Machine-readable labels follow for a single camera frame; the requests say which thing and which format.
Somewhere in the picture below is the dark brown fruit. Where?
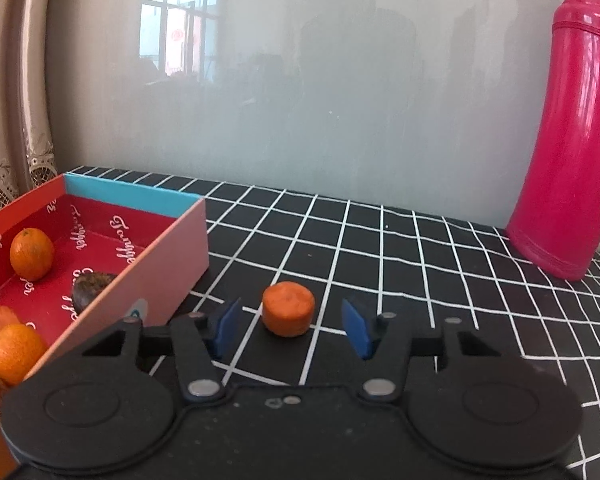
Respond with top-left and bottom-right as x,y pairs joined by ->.
71,272 -> 117,314

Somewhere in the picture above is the orange tangerine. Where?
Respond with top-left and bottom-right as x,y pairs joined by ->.
9,228 -> 55,282
0,324 -> 47,386

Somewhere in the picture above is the colourful cardboard box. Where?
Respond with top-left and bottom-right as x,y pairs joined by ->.
0,174 -> 209,479

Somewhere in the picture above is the beige curtain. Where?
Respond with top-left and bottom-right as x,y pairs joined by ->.
0,0 -> 58,210

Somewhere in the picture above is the orange carrot chunk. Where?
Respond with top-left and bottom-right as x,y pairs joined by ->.
262,282 -> 315,338

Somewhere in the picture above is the black white grid tablecloth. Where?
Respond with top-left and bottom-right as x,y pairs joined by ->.
81,166 -> 600,479

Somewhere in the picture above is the pink thermos jug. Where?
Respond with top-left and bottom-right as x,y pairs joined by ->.
506,0 -> 600,281

